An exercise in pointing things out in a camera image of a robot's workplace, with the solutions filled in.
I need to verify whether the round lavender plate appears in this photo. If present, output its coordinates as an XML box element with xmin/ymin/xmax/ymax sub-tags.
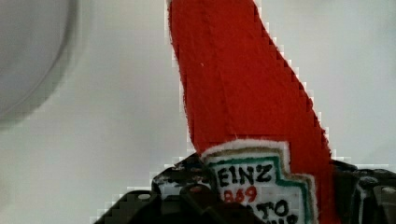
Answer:
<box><xmin>0</xmin><ymin>0</ymin><xmax>78</xmax><ymax>123</ymax></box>

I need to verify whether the red plush ketchup bottle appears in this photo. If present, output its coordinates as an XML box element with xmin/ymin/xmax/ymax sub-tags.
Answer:
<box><xmin>168</xmin><ymin>0</ymin><xmax>341</xmax><ymax>224</ymax></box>

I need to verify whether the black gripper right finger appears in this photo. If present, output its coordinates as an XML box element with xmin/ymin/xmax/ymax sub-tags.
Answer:
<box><xmin>332</xmin><ymin>161</ymin><xmax>396</xmax><ymax>224</ymax></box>

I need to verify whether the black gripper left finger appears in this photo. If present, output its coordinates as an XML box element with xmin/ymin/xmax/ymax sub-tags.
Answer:
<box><xmin>94</xmin><ymin>154</ymin><xmax>263</xmax><ymax>224</ymax></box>

